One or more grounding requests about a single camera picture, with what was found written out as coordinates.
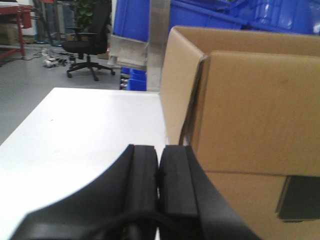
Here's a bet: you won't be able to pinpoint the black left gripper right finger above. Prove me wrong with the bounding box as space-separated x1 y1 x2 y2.
158 145 259 240

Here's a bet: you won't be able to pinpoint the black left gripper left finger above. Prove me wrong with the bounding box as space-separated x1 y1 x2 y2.
11 144 158 240

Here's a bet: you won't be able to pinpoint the brown EcoFlow cardboard box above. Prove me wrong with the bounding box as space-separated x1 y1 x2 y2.
160 26 320 240

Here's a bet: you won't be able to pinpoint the small blue bins low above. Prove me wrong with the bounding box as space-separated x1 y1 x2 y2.
120 67 147 91

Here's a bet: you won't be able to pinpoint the black office chair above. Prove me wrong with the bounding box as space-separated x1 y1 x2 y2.
61 0 116 81

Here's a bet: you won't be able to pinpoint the stacked blue crates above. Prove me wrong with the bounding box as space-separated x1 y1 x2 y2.
113 0 320 42

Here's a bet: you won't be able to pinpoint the green potted plant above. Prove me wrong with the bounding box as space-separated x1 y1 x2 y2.
73 0 112 32

